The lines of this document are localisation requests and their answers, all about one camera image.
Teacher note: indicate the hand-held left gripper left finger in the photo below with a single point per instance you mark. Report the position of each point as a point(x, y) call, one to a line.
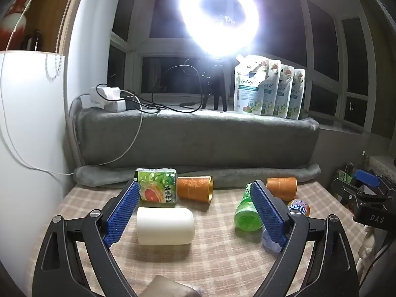
point(122, 213)

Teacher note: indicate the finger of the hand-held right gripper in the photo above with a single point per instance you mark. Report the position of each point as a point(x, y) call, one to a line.
point(366, 177)
point(351, 195)

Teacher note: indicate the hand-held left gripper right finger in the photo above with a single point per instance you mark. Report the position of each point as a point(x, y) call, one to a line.
point(268, 215)

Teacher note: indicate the white cup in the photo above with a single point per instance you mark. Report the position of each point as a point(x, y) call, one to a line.
point(165, 226)

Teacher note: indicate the orange patterned cup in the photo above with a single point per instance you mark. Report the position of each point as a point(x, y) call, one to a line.
point(282, 188)
point(195, 188)

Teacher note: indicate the green box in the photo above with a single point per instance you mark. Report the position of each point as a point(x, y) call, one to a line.
point(347, 174)

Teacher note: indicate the green plastic bottle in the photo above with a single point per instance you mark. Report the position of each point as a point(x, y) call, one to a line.
point(246, 215)

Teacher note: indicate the small blue label can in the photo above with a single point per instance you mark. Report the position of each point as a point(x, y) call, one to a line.
point(299, 207)

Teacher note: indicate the clear plastic wrapper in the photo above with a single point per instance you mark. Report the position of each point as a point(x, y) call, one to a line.
point(270, 247)

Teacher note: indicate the green juice carton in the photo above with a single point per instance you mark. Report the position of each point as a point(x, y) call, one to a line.
point(157, 188)

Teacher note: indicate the rolled grey blanket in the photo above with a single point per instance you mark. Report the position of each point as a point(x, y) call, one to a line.
point(247, 173)

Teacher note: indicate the beige checkered tablecloth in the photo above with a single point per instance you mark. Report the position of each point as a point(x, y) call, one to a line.
point(213, 247)

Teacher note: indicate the brown soft pouch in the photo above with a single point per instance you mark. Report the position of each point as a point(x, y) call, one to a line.
point(170, 287)

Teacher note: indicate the grey fleece blanket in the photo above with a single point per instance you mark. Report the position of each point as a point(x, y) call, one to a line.
point(198, 136)

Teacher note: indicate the white floral refill pouch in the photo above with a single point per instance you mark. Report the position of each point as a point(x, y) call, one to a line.
point(249, 86)
point(288, 96)
point(298, 96)
point(275, 92)

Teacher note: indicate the white charger plug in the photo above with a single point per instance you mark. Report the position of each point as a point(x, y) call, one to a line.
point(116, 105)

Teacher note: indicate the black power adapter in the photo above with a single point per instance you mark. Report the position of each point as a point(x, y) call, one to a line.
point(133, 103)

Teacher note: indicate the white power strip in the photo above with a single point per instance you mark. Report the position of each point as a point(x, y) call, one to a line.
point(99, 97)

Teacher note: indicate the black tripod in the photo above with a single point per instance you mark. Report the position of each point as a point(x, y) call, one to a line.
point(219, 86)

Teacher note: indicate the dark glass bottles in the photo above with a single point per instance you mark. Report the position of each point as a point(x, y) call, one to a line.
point(36, 40)

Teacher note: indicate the red and white ornament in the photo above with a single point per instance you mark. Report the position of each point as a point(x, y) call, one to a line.
point(12, 21)

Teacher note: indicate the white frame window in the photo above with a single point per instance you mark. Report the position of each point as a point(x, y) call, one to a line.
point(173, 47)

